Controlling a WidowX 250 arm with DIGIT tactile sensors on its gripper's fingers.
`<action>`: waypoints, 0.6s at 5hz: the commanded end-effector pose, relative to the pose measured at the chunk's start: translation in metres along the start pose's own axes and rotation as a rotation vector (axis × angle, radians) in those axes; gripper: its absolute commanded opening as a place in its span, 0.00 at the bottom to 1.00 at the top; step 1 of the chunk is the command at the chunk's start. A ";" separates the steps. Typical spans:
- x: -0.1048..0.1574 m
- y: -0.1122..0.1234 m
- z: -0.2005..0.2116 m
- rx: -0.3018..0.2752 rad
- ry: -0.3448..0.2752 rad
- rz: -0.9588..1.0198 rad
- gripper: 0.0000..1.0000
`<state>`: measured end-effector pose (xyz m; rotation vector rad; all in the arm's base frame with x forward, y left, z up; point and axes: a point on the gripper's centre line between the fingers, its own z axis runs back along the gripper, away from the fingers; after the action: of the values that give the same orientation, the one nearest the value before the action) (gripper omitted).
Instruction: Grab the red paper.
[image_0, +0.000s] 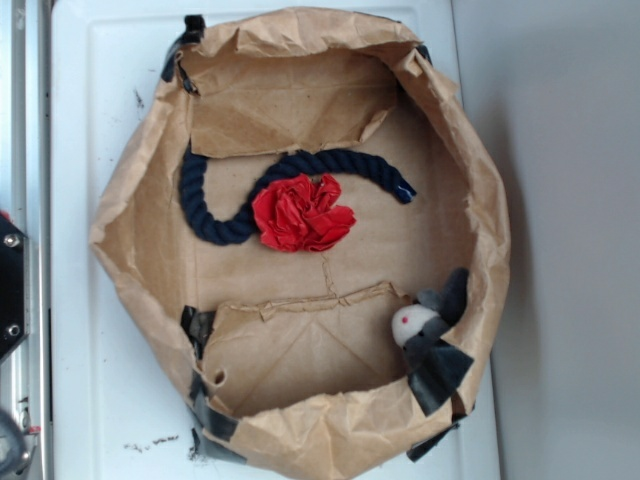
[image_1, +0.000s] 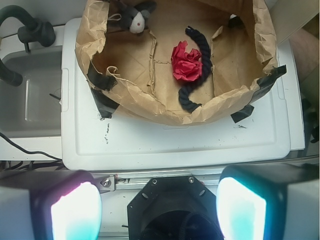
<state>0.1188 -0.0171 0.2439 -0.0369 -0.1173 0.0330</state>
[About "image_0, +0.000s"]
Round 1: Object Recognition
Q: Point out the crumpled red paper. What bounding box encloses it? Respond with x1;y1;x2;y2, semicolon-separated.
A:
252;174;356;253

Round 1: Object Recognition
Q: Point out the brown paper bag tray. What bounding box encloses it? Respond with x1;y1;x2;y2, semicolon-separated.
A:
90;7;511;479

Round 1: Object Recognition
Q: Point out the grey white plush toy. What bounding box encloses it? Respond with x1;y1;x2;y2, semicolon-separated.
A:
391;268;474;416

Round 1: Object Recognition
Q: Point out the white plastic tray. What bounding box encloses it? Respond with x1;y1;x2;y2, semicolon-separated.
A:
48;5;507;480

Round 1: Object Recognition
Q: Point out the dark blue twisted rope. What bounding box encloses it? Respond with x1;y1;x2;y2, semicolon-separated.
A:
180;140;418;246

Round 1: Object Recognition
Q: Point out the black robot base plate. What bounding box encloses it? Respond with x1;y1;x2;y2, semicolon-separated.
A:
0;210;29;363

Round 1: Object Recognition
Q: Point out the metal frame rail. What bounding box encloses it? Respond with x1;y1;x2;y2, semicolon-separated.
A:
1;1;53;479

